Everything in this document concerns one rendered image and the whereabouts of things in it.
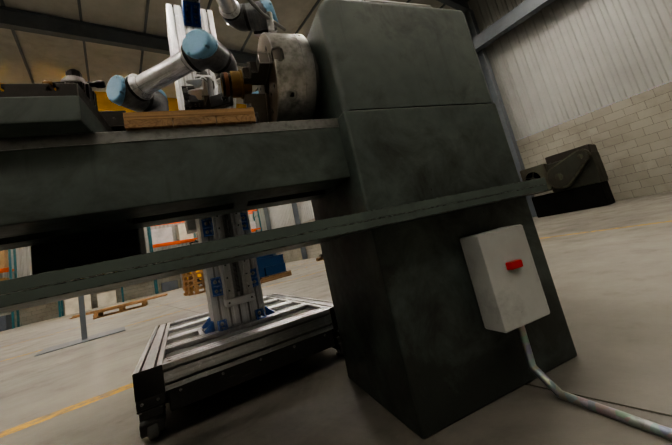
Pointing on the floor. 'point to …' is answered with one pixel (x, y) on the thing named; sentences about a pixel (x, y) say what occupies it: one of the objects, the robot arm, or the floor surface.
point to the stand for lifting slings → (81, 332)
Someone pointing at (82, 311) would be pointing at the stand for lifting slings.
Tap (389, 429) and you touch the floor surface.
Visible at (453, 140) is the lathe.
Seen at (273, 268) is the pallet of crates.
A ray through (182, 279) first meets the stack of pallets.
